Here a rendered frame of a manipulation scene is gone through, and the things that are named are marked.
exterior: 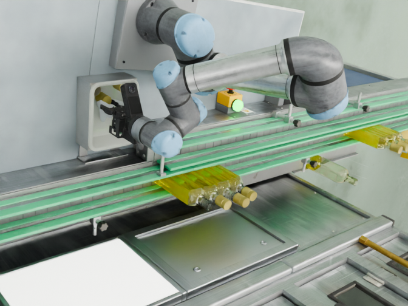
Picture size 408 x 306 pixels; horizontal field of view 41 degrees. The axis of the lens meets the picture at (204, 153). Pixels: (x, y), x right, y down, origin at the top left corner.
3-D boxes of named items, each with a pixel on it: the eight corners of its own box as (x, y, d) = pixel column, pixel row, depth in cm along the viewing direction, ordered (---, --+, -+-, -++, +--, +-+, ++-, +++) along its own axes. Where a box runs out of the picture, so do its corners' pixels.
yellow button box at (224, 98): (214, 108, 212) (227, 114, 207) (217, 89, 210) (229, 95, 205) (227, 105, 217) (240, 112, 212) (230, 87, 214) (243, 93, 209)
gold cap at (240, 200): (232, 204, 178) (241, 209, 175) (232, 194, 176) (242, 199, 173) (240, 201, 180) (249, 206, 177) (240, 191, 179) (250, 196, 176)
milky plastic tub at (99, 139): (75, 143, 176) (89, 153, 171) (77, 76, 168) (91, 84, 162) (121, 135, 187) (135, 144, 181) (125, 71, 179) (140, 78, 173)
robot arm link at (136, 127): (139, 122, 152) (163, 119, 157) (130, 116, 155) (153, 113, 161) (137, 147, 155) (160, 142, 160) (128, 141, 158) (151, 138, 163)
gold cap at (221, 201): (214, 205, 176) (223, 211, 173) (215, 195, 174) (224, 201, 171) (221, 203, 178) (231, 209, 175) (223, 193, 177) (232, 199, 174)
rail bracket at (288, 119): (269, 116, 216) (295, 127, 207) (272, 99, 213) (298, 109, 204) (276, 115, 219) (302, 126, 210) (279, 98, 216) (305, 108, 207)
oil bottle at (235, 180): (192, 172, 199) (232, 197, 184) (194, 158, 197) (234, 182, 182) (204, 170, 202) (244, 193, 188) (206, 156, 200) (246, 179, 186)
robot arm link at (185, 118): (201, 90, 150) (172, 115, 146) (212, 119, 158) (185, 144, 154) (183, 82, 155) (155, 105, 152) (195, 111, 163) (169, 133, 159)
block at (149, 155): (133, 155, 186) (145, 163, 181) (135, 129, 182) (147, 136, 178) (142, 153, 188) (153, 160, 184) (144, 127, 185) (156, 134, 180)
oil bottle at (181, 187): (153, 183, 188) (192, 209, 173) (155, 167, 186) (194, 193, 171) (166, 180, 191) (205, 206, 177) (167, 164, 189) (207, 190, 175)
